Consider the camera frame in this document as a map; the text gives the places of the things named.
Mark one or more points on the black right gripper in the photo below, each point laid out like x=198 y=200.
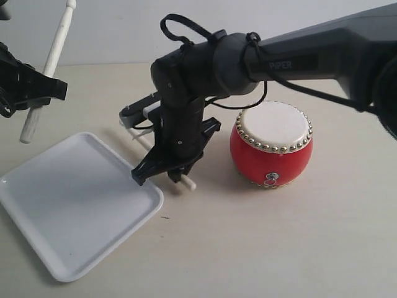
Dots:
x=180 y=136

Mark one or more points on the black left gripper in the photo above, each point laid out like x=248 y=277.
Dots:
x=23 y=87

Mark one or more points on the white drumstick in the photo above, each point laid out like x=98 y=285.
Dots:
x=139 y=136
x=51 y=63

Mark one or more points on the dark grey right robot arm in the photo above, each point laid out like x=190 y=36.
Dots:
x=350 y=61

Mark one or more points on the small red drum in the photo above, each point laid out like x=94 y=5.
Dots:
x=271 y=144

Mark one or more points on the white plastic tray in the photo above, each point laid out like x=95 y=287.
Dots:
x=76 y=202

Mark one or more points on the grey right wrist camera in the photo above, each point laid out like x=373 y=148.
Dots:
x=133 y=115

